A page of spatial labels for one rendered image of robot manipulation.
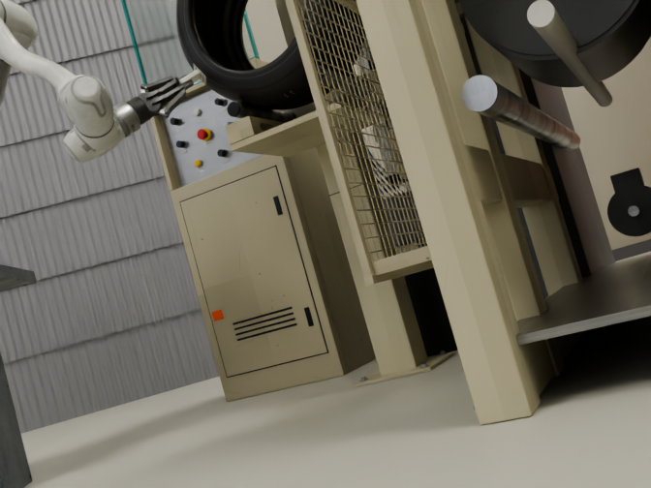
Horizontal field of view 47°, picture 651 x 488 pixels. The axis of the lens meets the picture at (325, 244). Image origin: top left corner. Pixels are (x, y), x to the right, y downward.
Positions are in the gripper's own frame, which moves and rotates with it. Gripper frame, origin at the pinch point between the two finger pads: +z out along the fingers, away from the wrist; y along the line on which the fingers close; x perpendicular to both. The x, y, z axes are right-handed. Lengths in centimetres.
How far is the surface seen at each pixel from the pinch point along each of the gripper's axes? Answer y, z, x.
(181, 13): -16.0, 9.7, 7.5
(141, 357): -37, -33, -292
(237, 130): 21.5, 0.5, -2.1
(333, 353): 74, 3, -91
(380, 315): 83, 9, -44
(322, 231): 35, 32, -86
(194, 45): -5.8, 6.3, 4.8
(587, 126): 43, 295, -237
